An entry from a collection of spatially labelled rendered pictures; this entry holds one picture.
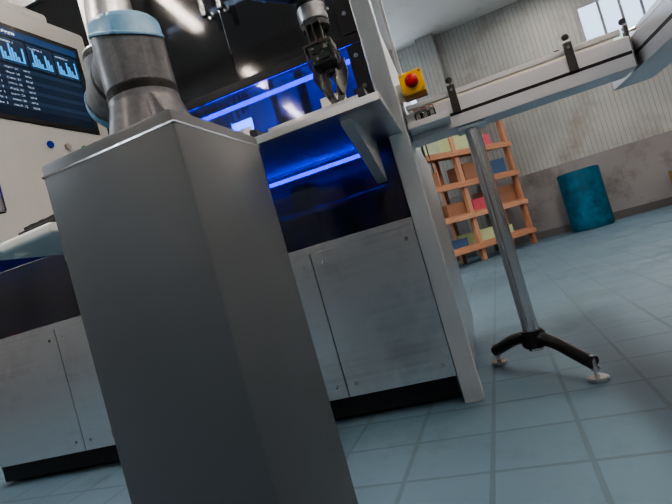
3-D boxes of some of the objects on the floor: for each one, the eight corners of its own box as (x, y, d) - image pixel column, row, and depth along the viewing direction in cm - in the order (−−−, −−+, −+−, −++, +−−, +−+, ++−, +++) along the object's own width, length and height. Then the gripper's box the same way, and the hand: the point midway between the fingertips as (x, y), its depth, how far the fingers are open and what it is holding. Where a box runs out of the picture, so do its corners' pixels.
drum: (610, 221, 746) (594, 165, 748) (620, 221, 687) (602, 161, 689) (569, 232, 765) (553, 178, 768) (575, 233, 706) (558, 174, 709)
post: (465, 396, 153) (288, -216, 159) (484, 393, 152) (305, -226, 157) (465, 403, 147) (281, -234, 153) (485, 400, 146) (298, -244, 151)
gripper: (292, 24, 117) (315, 107, 116) (326, 9, 115) (350, 94, 114) (303, 37, 125) (325, 115, 125) (335, 24, 123) (358, 103, 122)
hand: (339, 103), depth 122 cm, fingers closed, pressing on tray
